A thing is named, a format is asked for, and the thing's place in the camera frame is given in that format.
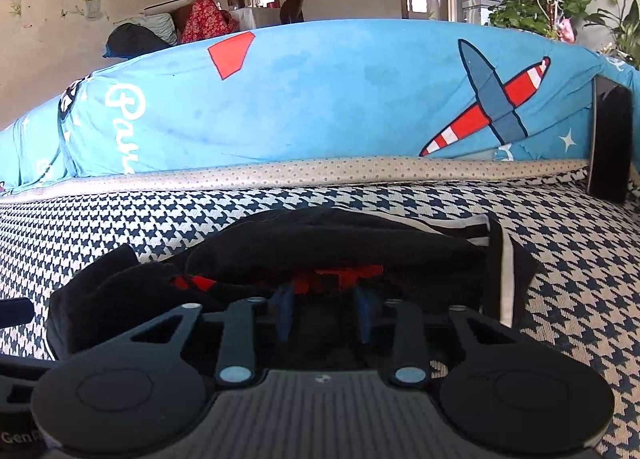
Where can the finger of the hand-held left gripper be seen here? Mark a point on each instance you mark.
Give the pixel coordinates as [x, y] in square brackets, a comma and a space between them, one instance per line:
[15, 313]

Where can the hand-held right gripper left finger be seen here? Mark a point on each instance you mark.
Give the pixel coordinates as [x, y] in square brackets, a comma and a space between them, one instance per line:
[285, 311]

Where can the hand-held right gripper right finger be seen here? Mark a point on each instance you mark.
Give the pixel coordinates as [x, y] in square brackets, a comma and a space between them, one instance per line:
[362, 311]

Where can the black shirt with red print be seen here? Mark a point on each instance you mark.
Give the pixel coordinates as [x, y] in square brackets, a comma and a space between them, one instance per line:
[325, 244]

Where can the houndstooth sofa cushion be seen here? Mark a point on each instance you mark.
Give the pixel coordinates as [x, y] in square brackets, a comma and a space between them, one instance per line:
[575, 264]

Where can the table with white cloth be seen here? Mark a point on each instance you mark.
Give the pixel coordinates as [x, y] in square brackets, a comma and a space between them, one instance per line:
[255, 18]

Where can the dark dining chair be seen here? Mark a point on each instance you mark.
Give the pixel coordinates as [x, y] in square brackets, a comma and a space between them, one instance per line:
[291, 11]

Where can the red floral cloth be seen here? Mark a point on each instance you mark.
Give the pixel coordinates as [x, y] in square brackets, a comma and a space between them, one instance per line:
[205, 21]

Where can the pale striped bedding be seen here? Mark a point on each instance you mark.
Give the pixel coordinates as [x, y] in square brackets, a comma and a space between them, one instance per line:
[160, 26]

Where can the white appliance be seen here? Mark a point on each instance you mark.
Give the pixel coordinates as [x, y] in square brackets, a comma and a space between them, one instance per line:
[480, 9]

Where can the white flat board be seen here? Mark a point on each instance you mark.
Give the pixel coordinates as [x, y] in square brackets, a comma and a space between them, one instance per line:
[170, 3]

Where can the potted green plant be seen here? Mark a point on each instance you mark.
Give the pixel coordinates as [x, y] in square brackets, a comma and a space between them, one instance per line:
[520, 14]

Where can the pink toy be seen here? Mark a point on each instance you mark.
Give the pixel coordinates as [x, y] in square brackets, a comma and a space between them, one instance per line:
[566, 30]

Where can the long-leaf potted plant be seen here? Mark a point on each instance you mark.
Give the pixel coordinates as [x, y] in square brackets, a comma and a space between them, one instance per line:
[622, 29]

